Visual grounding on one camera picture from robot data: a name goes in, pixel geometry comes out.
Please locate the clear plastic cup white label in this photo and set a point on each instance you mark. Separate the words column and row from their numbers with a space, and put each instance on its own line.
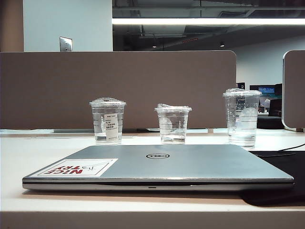
column 100, row 119

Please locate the wide brown desk partition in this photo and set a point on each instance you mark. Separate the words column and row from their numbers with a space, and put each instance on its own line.
column 143, row 78

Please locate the tall clear plastic lidded cup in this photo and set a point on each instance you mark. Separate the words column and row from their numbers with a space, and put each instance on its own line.
column 241, row 121

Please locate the short clear plastic lidded cup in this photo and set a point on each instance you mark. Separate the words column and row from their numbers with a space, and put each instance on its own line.
column 172, row 126

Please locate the black sign with number two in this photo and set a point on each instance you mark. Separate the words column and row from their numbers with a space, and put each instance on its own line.
column 241, row 86

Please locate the metal wall switch plate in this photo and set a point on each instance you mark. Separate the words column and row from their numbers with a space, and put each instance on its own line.
column 65, row 44

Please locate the brown partition with white edge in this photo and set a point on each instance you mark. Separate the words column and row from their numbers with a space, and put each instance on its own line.
column 295, row 90

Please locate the silver Dell laptop with sticker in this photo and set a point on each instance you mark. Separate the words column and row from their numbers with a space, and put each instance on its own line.
column 190, row 164

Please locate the black mouse pad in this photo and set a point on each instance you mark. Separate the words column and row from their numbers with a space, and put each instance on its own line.
column 274, row 195

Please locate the long white ceiling light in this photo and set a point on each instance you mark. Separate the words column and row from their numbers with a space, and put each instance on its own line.
column 202, row 21

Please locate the black office chair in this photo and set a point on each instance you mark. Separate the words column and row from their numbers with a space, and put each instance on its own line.
column 270, row 121

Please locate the background computer monitor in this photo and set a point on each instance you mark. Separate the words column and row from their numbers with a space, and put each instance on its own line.
column 267, row 90

